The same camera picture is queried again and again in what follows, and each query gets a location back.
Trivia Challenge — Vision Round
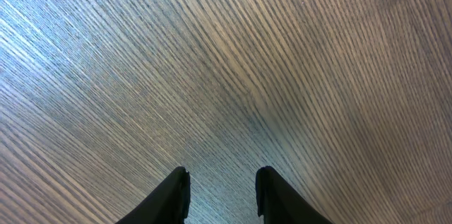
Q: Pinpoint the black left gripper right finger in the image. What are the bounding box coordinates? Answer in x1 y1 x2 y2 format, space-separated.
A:
255 166 332 224

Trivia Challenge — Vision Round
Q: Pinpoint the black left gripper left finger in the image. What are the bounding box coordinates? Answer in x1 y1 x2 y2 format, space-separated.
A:
117 166 191 224

